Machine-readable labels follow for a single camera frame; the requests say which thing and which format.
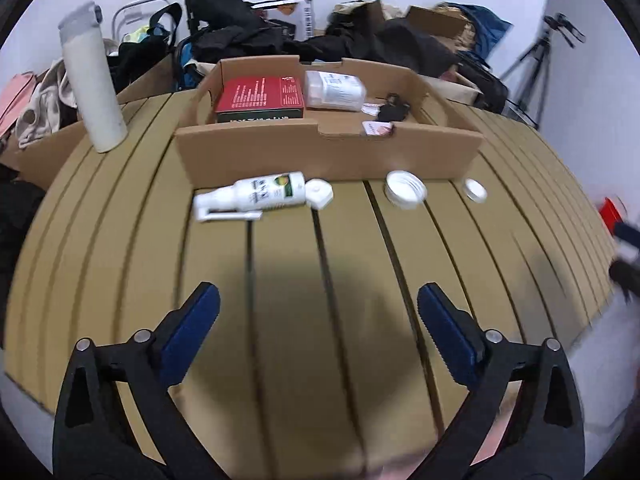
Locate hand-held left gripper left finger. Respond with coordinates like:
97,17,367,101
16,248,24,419
53,282,226,480

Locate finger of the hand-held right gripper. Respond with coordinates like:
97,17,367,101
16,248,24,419
609,259,640,306
614,220,640,252

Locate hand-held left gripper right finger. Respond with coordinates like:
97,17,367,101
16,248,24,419
417,283,585,480

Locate white spray bottle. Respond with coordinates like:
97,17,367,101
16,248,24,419
192,171,307,222

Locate cardboard tray box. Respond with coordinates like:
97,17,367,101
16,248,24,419
175,56,485,192

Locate black keys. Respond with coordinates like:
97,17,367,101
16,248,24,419
376,92,412,123

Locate red box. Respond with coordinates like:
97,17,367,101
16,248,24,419
215,76,306,124

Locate translucent plastic container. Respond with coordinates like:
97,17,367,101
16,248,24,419
304,70,367,112

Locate red cup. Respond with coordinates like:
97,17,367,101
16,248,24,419
599,197,626,233

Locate tan slatted folding table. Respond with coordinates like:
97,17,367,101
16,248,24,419
2,87,621,476

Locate white round lid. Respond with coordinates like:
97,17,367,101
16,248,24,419
384,170,428,209

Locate small white cap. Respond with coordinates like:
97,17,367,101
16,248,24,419
462,178,489,205

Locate white hexagonal cap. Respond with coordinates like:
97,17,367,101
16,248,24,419
304,178,334,210

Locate black tripod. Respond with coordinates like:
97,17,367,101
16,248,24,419
500,30,553,131

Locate black suitcase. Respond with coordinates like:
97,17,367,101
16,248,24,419
452,52,510,115

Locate black clothing pile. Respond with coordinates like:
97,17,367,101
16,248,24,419
0,165,48,321

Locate large cardboard box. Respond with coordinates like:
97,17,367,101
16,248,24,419
0,52,176,191

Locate blue bag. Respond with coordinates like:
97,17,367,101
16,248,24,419
450,4,513,61

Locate white thermos bottle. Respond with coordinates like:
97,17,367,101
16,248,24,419
57,2,129,154

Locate wicker ball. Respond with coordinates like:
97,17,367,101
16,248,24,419
452,15,478,51

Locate beige clothes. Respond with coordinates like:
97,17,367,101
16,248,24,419
15,57,81,150

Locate pink bag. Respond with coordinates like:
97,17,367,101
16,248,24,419
0,72,38,136

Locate black jacket heap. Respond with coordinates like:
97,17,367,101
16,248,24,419
192,12,461,78

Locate open cardboard box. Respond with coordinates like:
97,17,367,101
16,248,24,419
330,0,483,106

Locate black printed box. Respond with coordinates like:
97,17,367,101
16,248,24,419
250,0,316,41

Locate black strap bag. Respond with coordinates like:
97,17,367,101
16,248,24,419
107,2,183,93

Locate metal chair frame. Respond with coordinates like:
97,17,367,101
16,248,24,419
111,0,171,41

